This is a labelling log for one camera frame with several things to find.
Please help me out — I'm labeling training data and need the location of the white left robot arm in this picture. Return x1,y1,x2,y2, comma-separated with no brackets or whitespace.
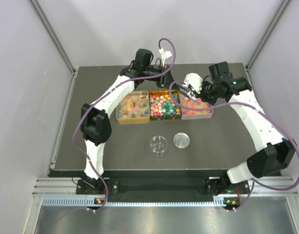
80,49,176,193

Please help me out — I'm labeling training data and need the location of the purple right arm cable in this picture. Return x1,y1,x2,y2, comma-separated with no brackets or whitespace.
169,80,299,212

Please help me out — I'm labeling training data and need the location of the silver metal scoop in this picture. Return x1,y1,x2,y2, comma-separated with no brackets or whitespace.
177,82,197,100

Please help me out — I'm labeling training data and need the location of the dark green star candy tin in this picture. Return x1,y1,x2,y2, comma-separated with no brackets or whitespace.
149,90,182,121

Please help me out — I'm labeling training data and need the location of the aluminium frame rail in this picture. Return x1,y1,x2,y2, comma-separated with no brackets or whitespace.
32,176,299,197

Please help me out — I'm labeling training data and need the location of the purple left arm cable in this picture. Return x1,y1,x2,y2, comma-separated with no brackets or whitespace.
72,38,177,213

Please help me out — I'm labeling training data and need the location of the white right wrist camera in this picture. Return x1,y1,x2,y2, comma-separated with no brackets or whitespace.
184,73,203,94

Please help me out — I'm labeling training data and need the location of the round silver jar lid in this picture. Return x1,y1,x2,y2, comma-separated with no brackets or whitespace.
173,133,191,149

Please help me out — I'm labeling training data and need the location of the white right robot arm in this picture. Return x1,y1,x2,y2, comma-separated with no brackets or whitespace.
200,62,296,193

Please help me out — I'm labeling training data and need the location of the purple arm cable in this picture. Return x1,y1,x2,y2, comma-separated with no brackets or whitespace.
169,80,299,212
72,38,177,213

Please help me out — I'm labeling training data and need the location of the gold popsicle candy tin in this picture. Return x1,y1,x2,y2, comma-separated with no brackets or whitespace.
116,91,150,125

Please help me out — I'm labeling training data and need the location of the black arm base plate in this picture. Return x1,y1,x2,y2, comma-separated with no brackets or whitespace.
76,176,249,196

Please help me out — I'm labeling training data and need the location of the clear glass jar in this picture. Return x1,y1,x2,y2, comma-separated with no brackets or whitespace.
149,136,168,158

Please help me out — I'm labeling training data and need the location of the grey slotted cable duct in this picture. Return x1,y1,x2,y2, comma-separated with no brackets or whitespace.
42,197,237,207

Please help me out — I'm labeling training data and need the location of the pink candy tin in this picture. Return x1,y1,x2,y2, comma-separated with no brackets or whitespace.
179,93,214,120

